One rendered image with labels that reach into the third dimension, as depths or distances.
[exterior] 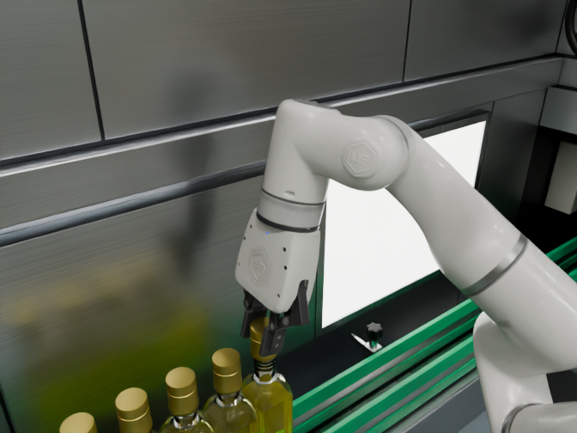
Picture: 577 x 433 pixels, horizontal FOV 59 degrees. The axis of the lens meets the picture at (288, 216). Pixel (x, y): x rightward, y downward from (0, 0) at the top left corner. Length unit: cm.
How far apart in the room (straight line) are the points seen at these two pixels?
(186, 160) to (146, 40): 14
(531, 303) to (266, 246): 28
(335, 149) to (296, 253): 12
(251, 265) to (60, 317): 23
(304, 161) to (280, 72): 21
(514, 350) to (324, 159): 28
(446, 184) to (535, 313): 17
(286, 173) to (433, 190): 17
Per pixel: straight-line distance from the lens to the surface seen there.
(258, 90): 71
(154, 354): 75
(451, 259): 54
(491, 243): 53
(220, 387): 65
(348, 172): 51
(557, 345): 56
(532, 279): 54
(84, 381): 73
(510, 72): 111
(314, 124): 53
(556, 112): 131
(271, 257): 58
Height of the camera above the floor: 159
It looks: 27 degrees down
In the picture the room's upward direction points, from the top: straight up
